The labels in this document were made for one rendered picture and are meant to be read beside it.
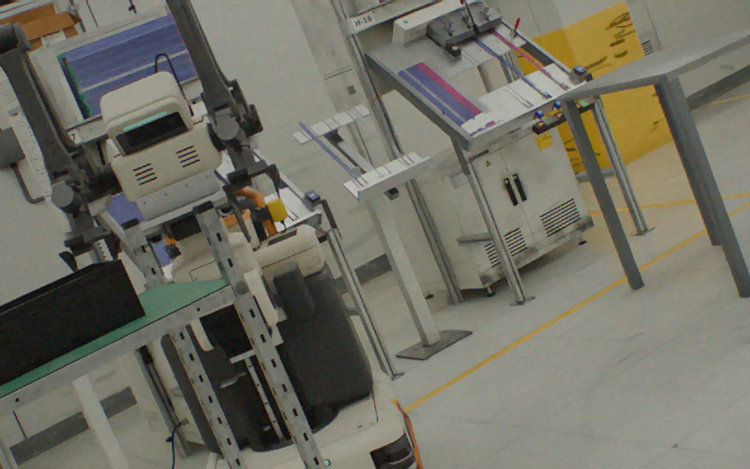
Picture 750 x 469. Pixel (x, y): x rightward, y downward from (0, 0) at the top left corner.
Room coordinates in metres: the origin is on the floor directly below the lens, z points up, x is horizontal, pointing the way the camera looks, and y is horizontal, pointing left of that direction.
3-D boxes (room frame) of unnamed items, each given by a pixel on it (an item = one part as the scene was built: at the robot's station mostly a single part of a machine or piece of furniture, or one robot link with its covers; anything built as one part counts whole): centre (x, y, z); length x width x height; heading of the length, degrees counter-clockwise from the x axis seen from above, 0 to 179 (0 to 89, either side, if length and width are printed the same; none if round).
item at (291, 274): (3.38, 0.38, 0.68); 0.28 x 0.27 x 0.25; 90
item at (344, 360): (3.64, 0.44, 0.59); 0.55 x 0.34 x 0.83; 90
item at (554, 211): (5.61, -0.62, 0.65); 1.01 x 0.73 x 1.29; 28
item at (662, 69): (4.33, -1.16, 0.40); 0.70 x 0.45 x 0.80; 19
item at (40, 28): (5.21, 0.89, 1.82); 0.68 x 0.30 x 0.20; 118
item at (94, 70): (5.00, 0.65, 1.52); 0.51 x 0.13 x 0.27; 118
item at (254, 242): (3.66, 0.44, 0.87); 0.23 x 0.15 x 0.11; 90
